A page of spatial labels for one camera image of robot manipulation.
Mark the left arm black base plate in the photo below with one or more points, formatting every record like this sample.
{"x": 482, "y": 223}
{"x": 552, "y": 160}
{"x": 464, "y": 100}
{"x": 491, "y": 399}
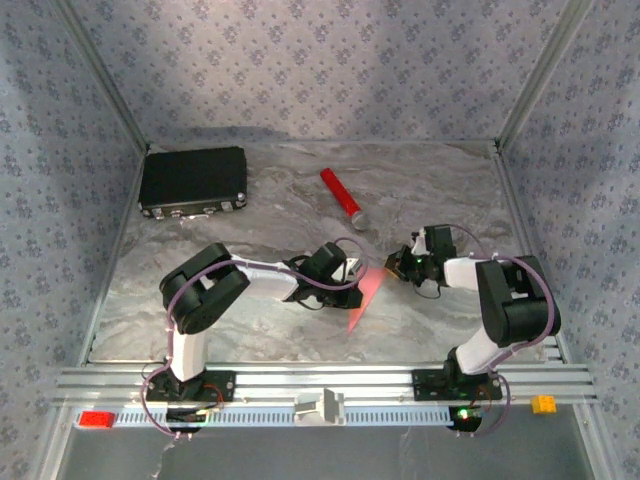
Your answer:
{"x": 225, "y": 385}

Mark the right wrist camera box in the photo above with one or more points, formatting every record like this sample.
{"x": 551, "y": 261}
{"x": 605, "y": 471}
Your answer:
{"x": 420, "y": 241}

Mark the red toy brick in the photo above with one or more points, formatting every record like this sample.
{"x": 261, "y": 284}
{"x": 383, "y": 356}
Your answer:
{"x": 97, "y": 419}

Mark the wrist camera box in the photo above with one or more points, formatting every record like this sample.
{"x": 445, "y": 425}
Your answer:
{"x": 420, "y": 241}
{"x": 353, "y": 265}

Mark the yellow toy brick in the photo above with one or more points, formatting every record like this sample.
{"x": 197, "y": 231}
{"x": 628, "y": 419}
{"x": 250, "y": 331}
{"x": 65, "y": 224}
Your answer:
{"x": 543, "y": 404}

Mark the aluminium frame post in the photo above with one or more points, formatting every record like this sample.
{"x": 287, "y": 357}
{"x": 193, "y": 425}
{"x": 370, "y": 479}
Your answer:
{"x": 541, "y": 70}

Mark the aluminium mounting rail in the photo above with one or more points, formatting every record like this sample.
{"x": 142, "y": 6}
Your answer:
{"x": 350, "y": 380}

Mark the grey metal bracket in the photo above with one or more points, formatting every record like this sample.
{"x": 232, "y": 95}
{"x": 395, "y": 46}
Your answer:
{"x": 320, "y": 407}

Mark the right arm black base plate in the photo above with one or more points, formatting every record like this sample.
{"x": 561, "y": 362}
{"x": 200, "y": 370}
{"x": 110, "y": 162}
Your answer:
{"x": 425, "y": 385}

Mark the small circuit board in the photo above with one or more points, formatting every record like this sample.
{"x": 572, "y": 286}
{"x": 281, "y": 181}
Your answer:
{"x": 467, "y": 417}
{"x": 186, "y": 419}

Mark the black hard case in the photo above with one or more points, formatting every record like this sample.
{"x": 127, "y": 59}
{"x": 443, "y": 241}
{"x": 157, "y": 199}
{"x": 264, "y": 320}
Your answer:
{"x": 192, "y": 175}

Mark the pink paper sheet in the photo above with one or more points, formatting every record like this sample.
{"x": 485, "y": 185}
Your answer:
{"x": 370, "y": 290}

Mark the red microphone silver head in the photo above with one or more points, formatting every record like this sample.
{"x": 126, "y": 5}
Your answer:
{"x": 342, "y": 195}

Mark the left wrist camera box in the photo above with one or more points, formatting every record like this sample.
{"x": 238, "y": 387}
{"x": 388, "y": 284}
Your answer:
{"x": 353, "y": 265}

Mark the aluminium table side rail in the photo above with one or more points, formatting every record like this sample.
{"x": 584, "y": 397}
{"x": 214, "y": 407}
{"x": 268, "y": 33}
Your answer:
{"x": 119, "y": 240}
{"x": 512, "y": 195}

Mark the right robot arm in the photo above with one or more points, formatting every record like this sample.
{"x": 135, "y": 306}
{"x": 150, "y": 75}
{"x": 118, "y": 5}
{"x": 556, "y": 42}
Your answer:
{"x": 515, "y": 305}

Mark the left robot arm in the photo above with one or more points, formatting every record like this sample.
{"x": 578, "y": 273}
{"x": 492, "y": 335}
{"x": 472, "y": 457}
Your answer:
{"x": 205, "y": 295}

